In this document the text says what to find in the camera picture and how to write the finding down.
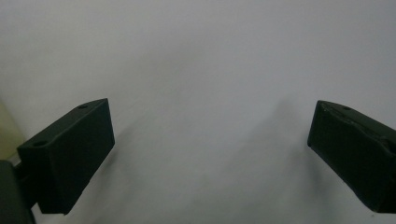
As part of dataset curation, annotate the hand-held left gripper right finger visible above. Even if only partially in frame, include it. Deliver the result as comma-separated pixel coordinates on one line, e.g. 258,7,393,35
306,100,396,215

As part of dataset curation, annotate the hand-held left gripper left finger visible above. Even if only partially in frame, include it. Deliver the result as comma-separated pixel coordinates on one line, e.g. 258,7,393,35
17,98,116,216

